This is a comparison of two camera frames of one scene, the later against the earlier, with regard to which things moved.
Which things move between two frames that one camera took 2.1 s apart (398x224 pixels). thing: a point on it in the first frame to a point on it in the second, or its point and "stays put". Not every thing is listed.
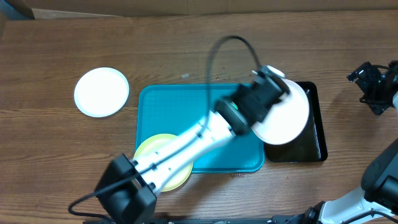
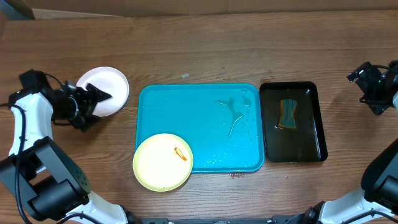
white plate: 285,122 to 110,81
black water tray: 310,145 stays put
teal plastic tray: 170,108 stays put
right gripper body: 371,86 stays put
